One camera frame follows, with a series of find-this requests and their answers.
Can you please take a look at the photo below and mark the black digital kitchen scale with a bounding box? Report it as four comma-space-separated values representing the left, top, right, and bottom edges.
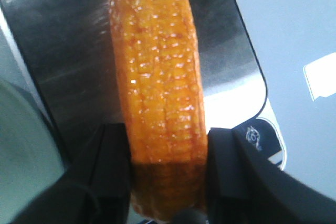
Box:
1, 0, 287, 169

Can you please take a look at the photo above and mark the light green plate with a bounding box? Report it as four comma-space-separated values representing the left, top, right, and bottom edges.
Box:
1, 79, 65, 223

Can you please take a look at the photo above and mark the orange corn cob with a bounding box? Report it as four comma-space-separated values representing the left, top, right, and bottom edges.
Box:
109, 0, 208, 223

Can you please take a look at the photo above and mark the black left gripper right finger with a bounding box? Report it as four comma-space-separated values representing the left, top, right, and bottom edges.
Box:
206, 128, 335, 223

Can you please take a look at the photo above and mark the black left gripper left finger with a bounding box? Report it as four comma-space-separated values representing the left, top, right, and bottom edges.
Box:
12, 123, 131, 223

